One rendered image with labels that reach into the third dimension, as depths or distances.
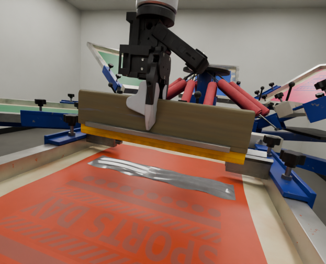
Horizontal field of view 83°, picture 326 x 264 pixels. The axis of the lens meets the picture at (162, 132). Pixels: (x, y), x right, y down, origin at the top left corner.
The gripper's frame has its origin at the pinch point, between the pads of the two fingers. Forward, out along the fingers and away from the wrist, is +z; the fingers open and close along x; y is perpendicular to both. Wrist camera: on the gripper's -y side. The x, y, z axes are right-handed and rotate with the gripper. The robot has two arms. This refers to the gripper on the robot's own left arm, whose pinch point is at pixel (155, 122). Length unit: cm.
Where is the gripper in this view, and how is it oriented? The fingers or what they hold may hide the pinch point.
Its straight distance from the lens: 37.8
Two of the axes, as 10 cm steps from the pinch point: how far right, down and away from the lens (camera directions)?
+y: -9.5, -1.7, 2.6
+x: -2.9, 1.8, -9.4
